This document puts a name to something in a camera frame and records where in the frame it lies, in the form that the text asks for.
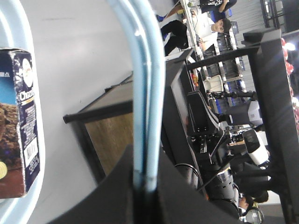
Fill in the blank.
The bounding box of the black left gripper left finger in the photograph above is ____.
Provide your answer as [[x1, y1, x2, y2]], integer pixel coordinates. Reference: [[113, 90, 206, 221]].
[[49, 144, 134, 224]]

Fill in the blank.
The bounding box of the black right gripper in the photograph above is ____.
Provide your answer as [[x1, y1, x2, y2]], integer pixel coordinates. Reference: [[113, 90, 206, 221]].
[[187, 91, 233, 168]]

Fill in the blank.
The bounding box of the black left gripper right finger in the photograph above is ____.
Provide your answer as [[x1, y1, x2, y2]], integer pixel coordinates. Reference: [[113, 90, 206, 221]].
[[153, 150, 240, 224]]

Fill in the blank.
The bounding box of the chocolate cookie box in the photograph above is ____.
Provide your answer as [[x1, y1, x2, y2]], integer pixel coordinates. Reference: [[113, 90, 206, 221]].
[[0, 48, 40, 199]]

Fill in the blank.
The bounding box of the light blue plastic basket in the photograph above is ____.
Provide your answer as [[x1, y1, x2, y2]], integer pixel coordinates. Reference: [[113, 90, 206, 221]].
[[0, 0, 165, 224]]

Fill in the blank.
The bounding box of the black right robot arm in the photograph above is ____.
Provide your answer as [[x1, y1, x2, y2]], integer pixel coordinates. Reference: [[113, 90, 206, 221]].
[[186, 91, 240, 219]]

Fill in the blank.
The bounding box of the black wooden produce stand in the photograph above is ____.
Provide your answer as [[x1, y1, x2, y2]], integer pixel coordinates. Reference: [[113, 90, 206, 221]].
[[63, 29, 299, 224]]

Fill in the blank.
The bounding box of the seated person white shirt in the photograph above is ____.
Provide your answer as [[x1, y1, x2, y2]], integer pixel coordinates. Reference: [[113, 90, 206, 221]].
[[195, 18, 232, 51]]

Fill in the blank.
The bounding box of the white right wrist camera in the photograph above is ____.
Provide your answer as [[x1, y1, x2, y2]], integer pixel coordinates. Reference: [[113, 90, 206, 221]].
[[242, 129, 269, 166]]

